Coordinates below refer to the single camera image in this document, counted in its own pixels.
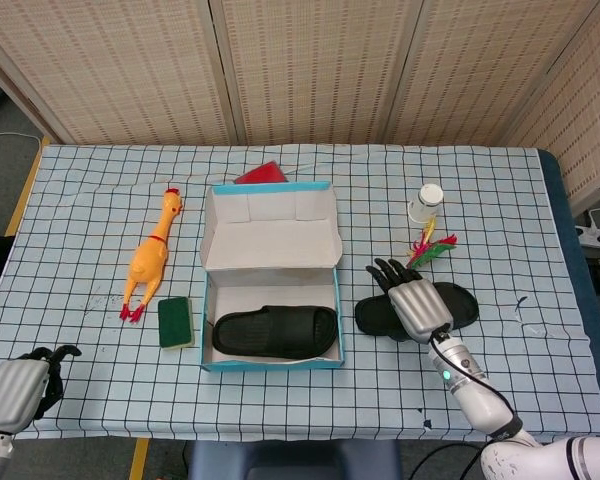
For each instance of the green yellow sponge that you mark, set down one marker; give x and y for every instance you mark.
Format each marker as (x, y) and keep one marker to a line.
(174, 322)

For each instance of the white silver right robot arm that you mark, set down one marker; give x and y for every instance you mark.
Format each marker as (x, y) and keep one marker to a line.
(480, 400)

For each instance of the blue cardboard shoe box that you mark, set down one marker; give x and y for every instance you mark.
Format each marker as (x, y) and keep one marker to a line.
(275, 240)

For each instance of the dark blue chair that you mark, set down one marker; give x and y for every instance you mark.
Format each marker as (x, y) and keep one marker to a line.
(290, 462)

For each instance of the yellow rubber chicken toy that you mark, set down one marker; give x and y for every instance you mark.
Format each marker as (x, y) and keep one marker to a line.
(150, 260)

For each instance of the dark blue padded table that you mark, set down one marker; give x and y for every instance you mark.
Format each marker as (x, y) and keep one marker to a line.
(565, 210)

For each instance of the black rubber slipper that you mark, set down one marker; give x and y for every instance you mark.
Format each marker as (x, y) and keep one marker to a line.
(460, 305)
(260, 335)

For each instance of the woven wooden folding screen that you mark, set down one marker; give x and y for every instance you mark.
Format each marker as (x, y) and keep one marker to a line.
(305, 65)

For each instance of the blue checkered tablecloth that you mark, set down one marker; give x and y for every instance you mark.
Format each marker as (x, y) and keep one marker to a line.
(300, 400)

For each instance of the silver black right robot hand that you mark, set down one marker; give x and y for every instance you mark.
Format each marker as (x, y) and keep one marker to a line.
(415, 305)

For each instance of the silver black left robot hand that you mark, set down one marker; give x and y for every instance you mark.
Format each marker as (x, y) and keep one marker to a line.
(15, 395)

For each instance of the white paper cup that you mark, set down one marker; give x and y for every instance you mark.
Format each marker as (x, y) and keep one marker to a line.
(422, 205)

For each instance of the red flat card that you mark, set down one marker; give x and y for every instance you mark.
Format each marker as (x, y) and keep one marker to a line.
(260, 174)

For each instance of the colourful feather shuttlecock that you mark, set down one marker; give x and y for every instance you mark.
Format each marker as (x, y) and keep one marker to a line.
(430, 252)

